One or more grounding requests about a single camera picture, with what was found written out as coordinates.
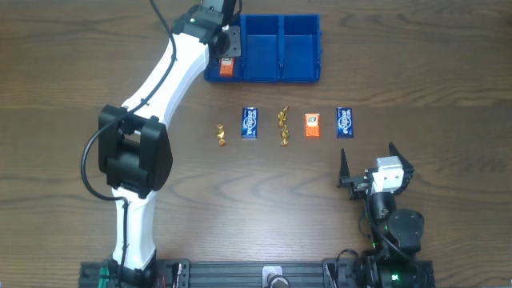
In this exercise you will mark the mounting rail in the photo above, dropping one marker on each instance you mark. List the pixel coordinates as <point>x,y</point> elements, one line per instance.
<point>232,274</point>

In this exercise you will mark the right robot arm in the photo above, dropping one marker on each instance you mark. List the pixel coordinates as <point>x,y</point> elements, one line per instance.
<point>406,232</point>

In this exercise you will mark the gold candy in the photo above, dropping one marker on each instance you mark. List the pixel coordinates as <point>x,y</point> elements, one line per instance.
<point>221,136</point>
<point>282,117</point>
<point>285,136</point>

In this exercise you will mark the blue tray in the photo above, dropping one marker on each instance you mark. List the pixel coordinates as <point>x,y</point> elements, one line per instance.
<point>260,56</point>

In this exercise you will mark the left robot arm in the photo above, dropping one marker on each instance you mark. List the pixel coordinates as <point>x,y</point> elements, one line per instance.
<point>184,68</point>

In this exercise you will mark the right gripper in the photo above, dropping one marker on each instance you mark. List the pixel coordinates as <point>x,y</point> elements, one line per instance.
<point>358,186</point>

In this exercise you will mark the orange candy box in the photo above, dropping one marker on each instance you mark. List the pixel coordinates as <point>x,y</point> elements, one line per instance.
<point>312,127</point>
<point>226,70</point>

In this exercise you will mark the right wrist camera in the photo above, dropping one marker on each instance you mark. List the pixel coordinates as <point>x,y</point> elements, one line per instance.
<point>388,174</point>

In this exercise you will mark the blue candy pack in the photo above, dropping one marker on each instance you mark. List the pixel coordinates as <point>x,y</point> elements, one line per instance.
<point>344,122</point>
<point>249,123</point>

